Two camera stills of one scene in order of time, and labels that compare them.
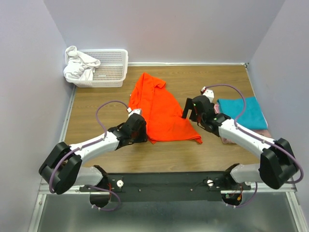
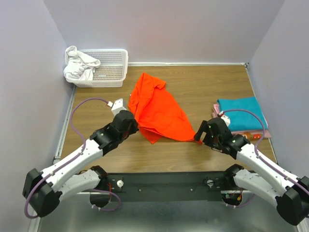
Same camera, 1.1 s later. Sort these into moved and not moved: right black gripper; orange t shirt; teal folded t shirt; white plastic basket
Moved: right black gripper
Not moved: orange t shirt; white plastic basket; teal folded t shirt
